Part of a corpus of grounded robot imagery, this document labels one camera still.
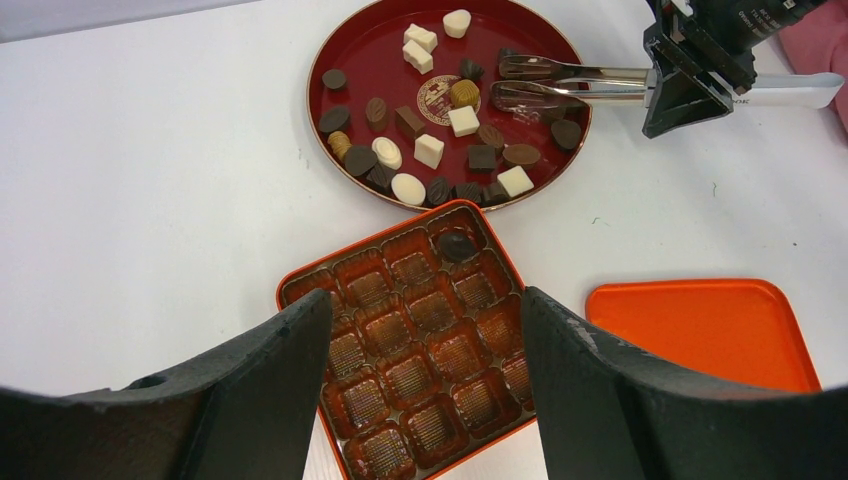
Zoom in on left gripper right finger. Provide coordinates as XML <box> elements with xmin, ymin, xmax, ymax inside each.
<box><xmin>521</xmin><ymin>287</ymin><xmax>847</xmax><ymax>479</ymax></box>

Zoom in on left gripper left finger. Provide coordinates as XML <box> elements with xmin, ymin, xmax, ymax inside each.
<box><xmin>1</xmin><ymin>289</ymin><xmax>333</xmax><ymax>479</ymax></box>

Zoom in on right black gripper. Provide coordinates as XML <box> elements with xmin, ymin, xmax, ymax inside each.
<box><xmin>642</xmin><ymin>1</ymin><xmax>757</xmax><ymax>139</ymax></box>

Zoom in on metal tongs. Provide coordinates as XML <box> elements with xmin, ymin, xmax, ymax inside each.
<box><xmin>490</xmin><ymin>54</ymin><xmax>845</xmax><ymax>112</ymax></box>

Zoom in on orange chocolate box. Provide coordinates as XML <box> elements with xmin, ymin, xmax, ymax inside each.
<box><xmin>276</xmin><ymin>200</ymin><xmax>536</xmax><ymax>479</ymax></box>

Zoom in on dark round chocolate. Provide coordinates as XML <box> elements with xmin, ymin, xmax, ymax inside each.
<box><xmin>436</xmin><ymin>231</ymin><xmax>478</xmax><ymax>263</ymax></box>

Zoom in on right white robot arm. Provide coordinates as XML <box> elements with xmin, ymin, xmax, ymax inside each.
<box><xmin>642</xmin><ymin>0</ymin><xmax>823</xmax><ymax>138</ymax></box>

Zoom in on gold round chocolate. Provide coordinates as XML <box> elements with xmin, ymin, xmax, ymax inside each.
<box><xmin>449</xmin><ymin>79</ymin><xmax>480</xmax><ymax>109</ymax></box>

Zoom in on white cube chocolate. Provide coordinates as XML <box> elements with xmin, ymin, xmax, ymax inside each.
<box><xmin>448</xmin><ymin>105</ymin><xmax>480</xmax><ymax>138</ymax></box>
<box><xmin>413</xmin><ymin>134</ymin><xmax>445</xmax><ymax>170</ymax></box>

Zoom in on white heart chocolate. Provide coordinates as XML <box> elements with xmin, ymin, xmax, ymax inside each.
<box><xmin>442</xmin><ymin>9</ymin><xmax>472</xmax><ymax>39</ymax></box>

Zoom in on white cube chocolate lower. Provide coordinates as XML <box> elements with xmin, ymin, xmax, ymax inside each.
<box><xmin>413</xmin><ymin>134</ymin><xmax>445</xmax><ymax>170</ymax></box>

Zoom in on white square chocolate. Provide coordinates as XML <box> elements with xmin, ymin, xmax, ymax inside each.
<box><xmin>403</xmin><ymin>23</ymin><xmax>438</xmax><ymax>53</ymax></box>

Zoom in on white block chocolate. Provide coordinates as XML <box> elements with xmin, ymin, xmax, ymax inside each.
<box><xmin>402</xmin><ymin>40</ymin><xmax>434</xmax><ymax>74</ymax></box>

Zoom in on white oval chocolate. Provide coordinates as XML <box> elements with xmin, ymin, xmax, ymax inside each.
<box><xmin>371</xmin><ymin>136</ymin><xmax>403</xmax><ymax>170</ymax></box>

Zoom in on pink cloth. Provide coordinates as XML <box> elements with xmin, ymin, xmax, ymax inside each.
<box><xmin>778</xmin><ymin>0</ymin><xmax>848</xmax><ymax>134</ymax></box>

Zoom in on orange box lid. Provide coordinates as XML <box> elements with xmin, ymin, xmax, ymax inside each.
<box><xmin>586</xmin><ymin>278</ymin><xmax>822</xmax><ymax>393</ymax></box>

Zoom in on round red tray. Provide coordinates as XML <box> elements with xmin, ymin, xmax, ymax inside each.
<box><xmin>306</xmin><ymin>1</ymin><xmax>592</xmax><ymax>193</ymax></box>

